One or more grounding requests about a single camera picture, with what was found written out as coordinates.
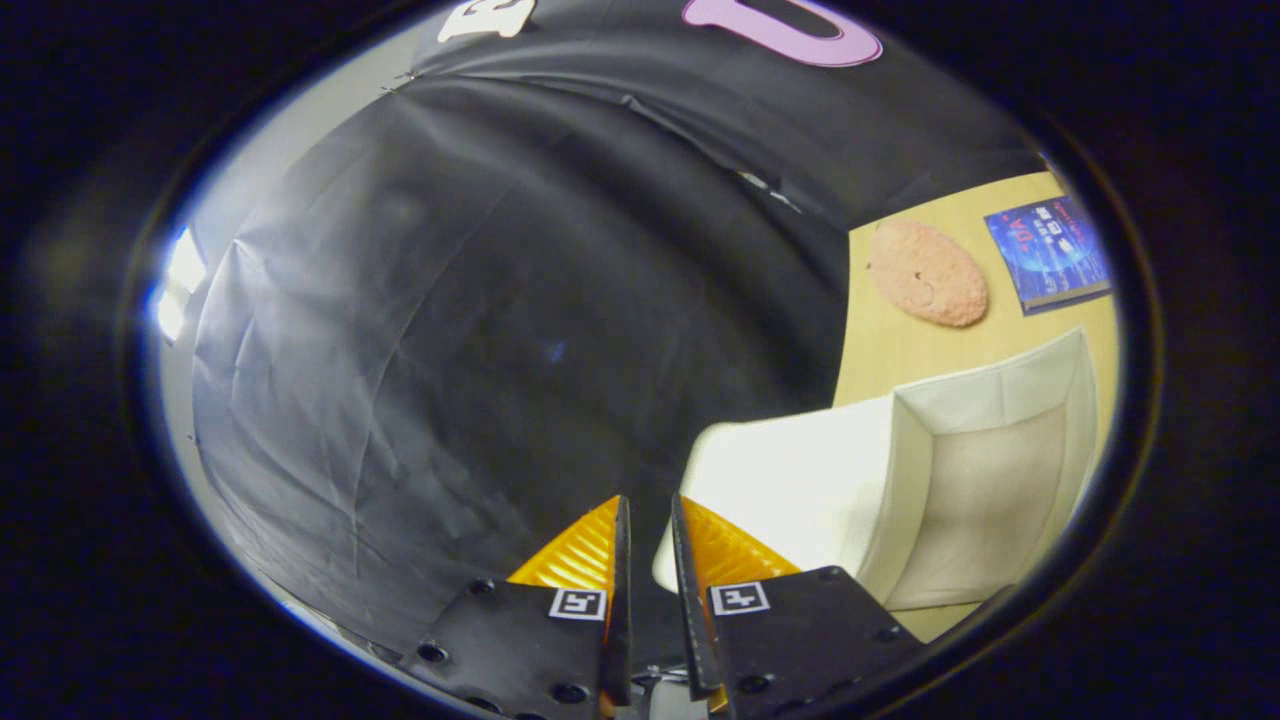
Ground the blue cover book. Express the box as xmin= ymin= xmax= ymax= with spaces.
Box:
xmin=984 ymin=195 xmax=1113 ymax=317

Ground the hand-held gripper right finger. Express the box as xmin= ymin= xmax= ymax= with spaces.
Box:
xmin=670 ymin=492 xmax=927 ymax=720

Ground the peach fuzzy oval sponge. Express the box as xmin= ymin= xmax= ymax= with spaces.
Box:
xmin=867 ymin=218 xmax=990 ymax=329

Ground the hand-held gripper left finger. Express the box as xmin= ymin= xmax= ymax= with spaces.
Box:
xmin=398 ymin=494 xmax=634 ymax=720

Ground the beige fabric storage box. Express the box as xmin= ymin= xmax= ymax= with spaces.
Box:
xmin=652 ymin=328 xmax=1099 ymax=613

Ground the black backdrop cloth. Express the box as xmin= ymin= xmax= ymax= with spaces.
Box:
xmin=190 ymin=0 xmax=1046 ymax=651

